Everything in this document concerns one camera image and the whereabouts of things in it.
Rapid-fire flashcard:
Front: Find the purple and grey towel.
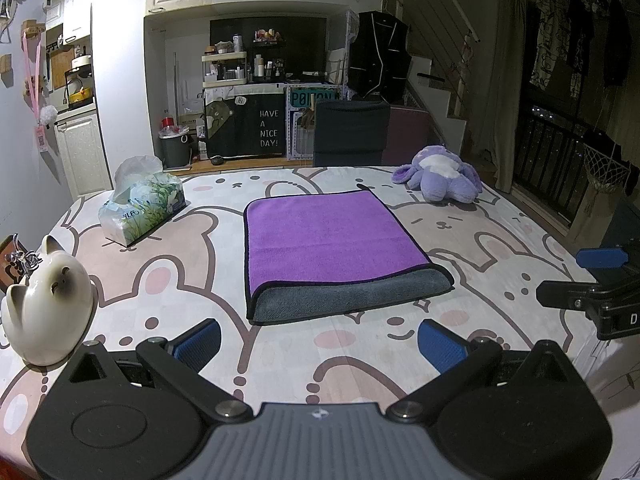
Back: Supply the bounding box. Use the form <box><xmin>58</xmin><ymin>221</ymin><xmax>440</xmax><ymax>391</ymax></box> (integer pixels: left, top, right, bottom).
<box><xmin>243</xmin><ymin>188</ymin><xmax>454</xmax><ymax>325</ymax></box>

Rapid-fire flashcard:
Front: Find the black hanging garment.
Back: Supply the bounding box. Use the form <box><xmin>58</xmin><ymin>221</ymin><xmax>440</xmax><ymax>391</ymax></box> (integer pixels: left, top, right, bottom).
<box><xmin>347</xmin><ymin>11</ymin><xmax>411</xmax><ymax>105</ymax></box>

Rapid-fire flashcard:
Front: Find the black have a nice day curtain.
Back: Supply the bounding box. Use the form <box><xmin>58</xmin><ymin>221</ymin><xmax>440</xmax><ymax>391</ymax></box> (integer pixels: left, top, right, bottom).
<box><xmin>205</xmin><ymin>93</ymin><xmax>286</xmax><ymax>158</ymax></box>

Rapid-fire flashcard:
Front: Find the white shelf rack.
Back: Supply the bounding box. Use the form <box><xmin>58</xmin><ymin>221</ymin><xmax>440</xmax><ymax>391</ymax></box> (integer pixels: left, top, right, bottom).
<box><xmin>201</xmin><ymin>52</ymin><xmax>247</xmax><ymax>89</ymax></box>

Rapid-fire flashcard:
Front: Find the floral tissue pack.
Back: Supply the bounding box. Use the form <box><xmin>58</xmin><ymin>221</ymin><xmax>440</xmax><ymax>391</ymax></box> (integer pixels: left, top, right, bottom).
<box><xmin>98</xmin><ymin>155</ymin><xmax>186</xmax><ymax>247</ymax></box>

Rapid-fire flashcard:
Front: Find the white kitchen cabinet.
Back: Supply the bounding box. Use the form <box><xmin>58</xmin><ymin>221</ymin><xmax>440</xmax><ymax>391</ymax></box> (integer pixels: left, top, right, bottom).
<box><xmin>55</xmin><ymin>110</ymin><xmax>113</xmax><ymax>200</ymax></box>

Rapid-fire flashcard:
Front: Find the white ceramic cat figurine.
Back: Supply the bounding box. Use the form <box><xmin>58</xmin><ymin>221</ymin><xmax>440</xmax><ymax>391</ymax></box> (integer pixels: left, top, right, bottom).
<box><xmin>1</xmin><ymin>235</ymin><xmax>96</xmax><ymax>367</ymax></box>

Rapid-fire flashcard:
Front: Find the yellow kettle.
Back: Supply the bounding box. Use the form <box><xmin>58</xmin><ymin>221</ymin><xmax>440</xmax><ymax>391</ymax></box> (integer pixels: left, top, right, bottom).
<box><xmin>65</xmin><ymin>64</ymin><xmax>94</xmax><ymax>110</ymax></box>

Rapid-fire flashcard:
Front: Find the dark blue chair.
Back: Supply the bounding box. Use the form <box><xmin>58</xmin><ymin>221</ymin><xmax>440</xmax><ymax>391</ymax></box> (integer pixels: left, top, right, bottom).
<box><xmin>312</xmin><ymin>100</ymin><xmax>390</xmax><ymax>167</ymax></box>

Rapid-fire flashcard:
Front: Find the maroon storage box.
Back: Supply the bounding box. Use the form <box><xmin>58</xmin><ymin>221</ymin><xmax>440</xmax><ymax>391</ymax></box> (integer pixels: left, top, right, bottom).
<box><xmin>382</xmin><ymin>106</ymin><xmax>445</xmax><ymax>166</ymax></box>

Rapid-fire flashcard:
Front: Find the purple plush bunny toy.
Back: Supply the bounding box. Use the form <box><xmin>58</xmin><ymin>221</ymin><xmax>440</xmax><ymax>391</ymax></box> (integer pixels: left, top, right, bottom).
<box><xmin>392</xmin><ymin>145</ymin><xmax>483</xmax><ymax>204</ymax></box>

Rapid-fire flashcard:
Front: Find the poison sign crate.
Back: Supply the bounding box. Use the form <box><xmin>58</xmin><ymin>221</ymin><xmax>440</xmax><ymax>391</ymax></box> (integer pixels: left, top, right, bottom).
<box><xmin>285</xmin><ymin>84</ymin><xmax>340</xmax><ymax>160</ymax></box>

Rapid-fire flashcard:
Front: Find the dark trash bin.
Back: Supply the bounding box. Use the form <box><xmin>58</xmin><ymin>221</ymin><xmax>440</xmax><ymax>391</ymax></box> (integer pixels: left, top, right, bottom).
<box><xmin>158</xmin><ymin>116</ymin><xmax>192</xmax><ymax>169</ymax></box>

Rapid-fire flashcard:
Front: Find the pink lanyard with pompom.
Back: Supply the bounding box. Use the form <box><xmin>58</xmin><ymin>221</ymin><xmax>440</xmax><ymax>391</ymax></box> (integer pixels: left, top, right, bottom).
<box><xmin>20</xmin><ymin>29</ymin><xmax>61</xmax><ymax>151</ymax></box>

